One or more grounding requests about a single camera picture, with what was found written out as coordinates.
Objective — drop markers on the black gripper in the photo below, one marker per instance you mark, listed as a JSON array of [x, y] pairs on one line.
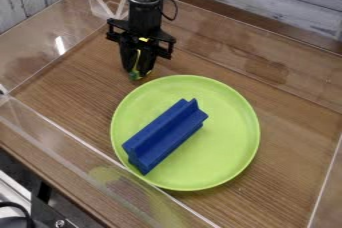
[[159, 40]]

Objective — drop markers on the yellow toy banana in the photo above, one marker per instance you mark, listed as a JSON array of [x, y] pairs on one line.
[[135, 74]]

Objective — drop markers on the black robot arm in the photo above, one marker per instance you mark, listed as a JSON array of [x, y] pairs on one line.
[[145, 18]]

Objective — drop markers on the green round plate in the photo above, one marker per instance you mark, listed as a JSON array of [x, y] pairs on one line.
[[221, 149]]

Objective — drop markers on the blue plastic block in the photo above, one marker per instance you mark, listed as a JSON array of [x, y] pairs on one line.
[[159, 138]]

